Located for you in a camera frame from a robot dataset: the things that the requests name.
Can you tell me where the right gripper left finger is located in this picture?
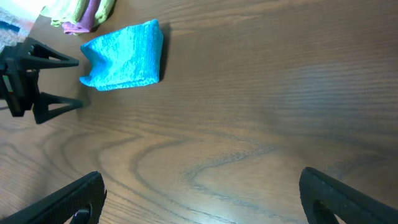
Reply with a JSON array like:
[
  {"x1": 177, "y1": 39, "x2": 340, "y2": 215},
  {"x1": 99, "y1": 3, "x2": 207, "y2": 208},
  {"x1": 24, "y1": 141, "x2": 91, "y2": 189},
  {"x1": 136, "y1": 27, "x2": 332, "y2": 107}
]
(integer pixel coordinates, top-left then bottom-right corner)
[{"x1": 1, "y1": 171, "x2": 106, "y2": 224}]

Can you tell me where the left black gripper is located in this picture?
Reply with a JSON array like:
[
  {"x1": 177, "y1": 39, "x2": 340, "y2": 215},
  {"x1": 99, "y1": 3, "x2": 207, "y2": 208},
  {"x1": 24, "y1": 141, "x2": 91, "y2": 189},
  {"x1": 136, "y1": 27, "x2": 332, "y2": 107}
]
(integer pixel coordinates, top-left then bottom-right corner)
[{"x1": 1, "y1": 37, "x2": 83, "y2": 124}]

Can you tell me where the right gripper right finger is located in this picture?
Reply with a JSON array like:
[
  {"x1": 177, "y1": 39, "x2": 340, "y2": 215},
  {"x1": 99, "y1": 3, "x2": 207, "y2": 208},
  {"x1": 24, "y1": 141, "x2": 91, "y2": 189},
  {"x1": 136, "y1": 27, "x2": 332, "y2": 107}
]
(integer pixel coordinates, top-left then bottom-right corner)
[{"x1": 299, "y1": 167, "x2": 397, "y2": 224}]

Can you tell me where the blue microfiber cloth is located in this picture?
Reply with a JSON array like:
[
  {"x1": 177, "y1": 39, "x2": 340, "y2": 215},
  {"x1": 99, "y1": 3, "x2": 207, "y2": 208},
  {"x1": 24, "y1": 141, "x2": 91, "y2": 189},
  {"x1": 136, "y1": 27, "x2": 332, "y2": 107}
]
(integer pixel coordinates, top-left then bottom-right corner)
[{"x1": 80, "y1": 19, "x2": 164, "y2": 91}]

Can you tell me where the folded pink cloth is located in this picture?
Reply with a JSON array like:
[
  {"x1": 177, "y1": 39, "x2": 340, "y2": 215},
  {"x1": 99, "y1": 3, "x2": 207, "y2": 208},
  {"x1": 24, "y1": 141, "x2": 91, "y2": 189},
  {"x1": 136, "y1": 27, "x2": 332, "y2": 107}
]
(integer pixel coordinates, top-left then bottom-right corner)
[{"x1": 62, "y1": 0, "x2": 100, "y2": 35}]

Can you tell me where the folded green cloth top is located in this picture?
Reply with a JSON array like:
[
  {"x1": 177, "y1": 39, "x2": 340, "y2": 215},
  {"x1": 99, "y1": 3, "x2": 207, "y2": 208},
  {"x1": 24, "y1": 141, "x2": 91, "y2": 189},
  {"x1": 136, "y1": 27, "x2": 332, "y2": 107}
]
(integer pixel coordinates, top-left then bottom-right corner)
[{"x1": 40, "y1": 0, "x2": 89, "y2": 27}]

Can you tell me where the folded green cloth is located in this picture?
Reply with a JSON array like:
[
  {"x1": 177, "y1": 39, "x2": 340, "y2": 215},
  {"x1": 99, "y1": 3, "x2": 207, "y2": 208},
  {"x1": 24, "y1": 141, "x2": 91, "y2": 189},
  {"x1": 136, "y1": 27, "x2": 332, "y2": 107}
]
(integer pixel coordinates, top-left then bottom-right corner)
[
  {"x1": 93, "y1": 0, "x2": 116, "y2": 27},
  {"x1": 40, "y1": 0, "x2": 89, "y2": 27}
]

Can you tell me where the folded green cloth bottom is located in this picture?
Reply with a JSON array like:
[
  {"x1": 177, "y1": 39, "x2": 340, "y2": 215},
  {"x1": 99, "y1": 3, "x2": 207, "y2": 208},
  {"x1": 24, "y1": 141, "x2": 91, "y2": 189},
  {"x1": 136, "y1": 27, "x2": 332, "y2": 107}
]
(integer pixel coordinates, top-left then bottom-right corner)
[{"x1": 93, "y1": 0, "x2": 116, "y2": 27}]

